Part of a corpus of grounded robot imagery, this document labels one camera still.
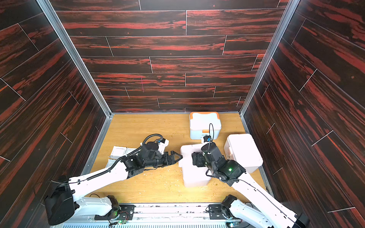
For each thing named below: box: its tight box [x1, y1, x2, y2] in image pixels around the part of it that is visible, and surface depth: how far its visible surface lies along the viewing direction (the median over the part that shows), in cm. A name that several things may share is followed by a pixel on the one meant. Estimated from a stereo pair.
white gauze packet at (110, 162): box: [105, 158, 117, 168], surface depth 94 cm
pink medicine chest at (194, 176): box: [178, 143, 212, 188], surface depth 82 cm
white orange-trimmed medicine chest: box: [189, 111, 222, 140], surface depth 98 cm
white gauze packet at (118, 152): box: [107, 145, 128, 160], surface depth 98 cm
